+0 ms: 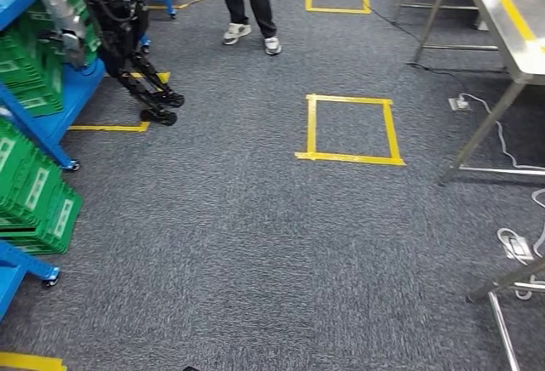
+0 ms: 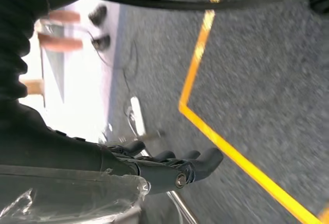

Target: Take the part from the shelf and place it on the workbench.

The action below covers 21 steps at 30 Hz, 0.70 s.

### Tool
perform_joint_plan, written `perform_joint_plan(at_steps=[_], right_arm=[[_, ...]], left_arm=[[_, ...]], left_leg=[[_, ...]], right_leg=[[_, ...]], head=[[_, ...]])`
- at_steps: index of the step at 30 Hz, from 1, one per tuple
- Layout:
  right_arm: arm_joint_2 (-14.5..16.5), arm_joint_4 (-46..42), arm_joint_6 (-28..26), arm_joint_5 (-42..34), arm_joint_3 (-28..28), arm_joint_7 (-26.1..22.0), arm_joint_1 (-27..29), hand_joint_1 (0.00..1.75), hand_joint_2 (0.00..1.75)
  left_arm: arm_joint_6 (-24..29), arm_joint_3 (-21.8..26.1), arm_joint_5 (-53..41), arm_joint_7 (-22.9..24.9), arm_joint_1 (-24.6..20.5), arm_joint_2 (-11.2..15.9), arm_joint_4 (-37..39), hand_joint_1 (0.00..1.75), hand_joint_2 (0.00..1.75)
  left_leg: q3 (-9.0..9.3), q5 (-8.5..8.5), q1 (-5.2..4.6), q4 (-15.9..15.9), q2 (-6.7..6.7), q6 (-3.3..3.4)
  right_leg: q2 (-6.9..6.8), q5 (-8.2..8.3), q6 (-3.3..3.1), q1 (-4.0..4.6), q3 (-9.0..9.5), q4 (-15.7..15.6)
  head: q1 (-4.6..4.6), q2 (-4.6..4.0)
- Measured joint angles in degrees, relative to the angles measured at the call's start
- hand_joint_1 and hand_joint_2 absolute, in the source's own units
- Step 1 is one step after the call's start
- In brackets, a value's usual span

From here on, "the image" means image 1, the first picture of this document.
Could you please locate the yellow tape work outline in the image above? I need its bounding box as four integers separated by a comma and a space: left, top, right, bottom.
479, 0, 545, 54

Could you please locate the thin black floor cable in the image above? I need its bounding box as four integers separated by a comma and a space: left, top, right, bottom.
328, 0, 512, 94

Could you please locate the white floor cable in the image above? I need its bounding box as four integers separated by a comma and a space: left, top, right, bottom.
460, 92, 545, 172

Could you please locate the white plug with cable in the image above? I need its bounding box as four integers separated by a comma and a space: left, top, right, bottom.
497, 187, 545, 302

